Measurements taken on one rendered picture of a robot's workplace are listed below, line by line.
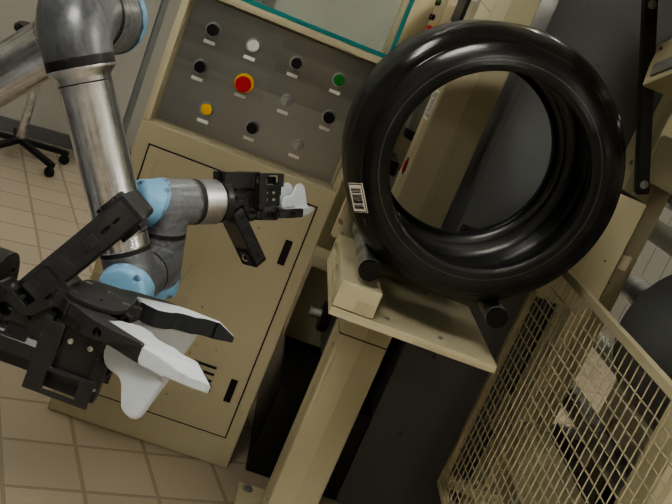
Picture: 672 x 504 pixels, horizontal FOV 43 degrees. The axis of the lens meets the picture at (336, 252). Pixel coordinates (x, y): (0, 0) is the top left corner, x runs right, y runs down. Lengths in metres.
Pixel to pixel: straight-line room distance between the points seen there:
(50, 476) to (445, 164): 1.27
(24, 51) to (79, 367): 0.79
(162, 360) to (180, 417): 1.92
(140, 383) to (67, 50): 0.67
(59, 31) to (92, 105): 0.10
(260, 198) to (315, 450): 0.99
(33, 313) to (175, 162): 1.62
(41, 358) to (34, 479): 1.66
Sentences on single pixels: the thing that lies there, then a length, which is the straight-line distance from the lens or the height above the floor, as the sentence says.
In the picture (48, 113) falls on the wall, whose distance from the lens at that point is 5.27.
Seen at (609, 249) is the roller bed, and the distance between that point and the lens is 2.09.
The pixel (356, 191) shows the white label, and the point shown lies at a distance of 1.64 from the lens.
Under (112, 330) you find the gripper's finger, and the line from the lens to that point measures 0.63.
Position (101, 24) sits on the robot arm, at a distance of 1.24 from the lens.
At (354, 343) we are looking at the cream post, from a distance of 2.13.
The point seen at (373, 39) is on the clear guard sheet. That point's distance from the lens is 2.25.
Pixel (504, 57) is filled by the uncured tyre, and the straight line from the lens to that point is 1.62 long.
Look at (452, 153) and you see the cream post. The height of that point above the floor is 1.14.
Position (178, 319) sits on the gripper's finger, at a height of 1.06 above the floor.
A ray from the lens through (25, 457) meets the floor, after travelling 2.40.
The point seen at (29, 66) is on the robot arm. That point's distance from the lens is 1.39.
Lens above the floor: 1.35
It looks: 15 degrees down
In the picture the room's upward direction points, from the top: 22 degrees clockwise
